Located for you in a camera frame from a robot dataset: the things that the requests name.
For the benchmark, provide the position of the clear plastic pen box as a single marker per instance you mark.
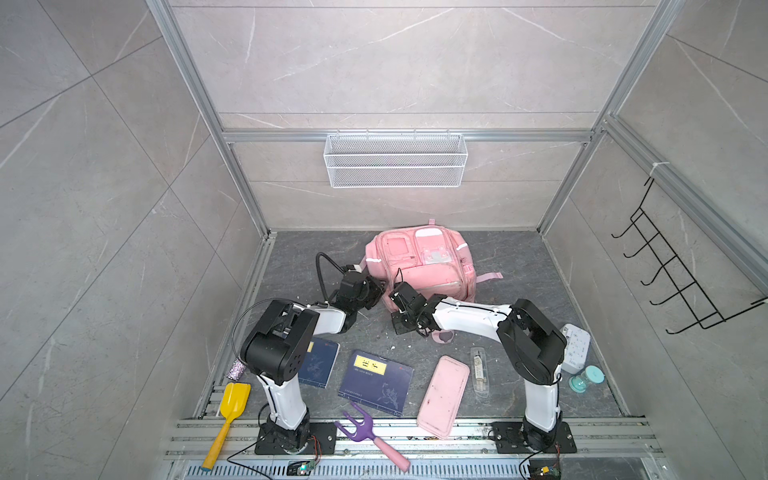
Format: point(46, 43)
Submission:
point(479, 370)

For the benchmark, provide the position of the white power strip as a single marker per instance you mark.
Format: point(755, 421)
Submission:
point(578, 343)

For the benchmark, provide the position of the pink school backpack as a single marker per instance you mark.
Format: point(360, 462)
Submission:
point(432, 259)

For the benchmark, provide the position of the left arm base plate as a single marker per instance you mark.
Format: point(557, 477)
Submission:
point(317, 438)

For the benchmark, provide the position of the purple glitter microphone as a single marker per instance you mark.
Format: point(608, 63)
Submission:
point(236, 371)

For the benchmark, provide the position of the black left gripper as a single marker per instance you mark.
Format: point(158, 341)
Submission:
point(377, 287)

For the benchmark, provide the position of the purple toy garden fork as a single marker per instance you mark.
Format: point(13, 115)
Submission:
point(363, 431)

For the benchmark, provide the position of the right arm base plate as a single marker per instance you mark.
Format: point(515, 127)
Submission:
point(520, 437)

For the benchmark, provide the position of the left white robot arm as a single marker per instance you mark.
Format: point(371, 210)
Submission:
point(278, 342)

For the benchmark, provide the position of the small green circuit board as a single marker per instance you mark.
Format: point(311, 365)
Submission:
point(301, 468)

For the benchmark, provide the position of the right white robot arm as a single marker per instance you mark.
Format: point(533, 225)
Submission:
point(533, 344)

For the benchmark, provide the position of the large navy blue book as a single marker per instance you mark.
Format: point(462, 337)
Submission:
point(376, 382)

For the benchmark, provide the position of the pink pencil case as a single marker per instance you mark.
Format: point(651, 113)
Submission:
point(443, 397)

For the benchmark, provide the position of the small navy blue book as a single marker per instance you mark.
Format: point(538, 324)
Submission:
point(318, 363)

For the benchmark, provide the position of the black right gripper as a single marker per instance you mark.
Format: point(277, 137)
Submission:
point(399, 328)

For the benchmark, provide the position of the yellow toy shovel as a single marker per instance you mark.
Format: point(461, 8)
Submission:
point(232, 406)

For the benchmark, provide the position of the black wire hook rack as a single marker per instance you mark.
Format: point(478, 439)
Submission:
point(684, 283)

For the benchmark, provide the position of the white wire mesh basket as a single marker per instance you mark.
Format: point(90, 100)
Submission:
point(416, 160)

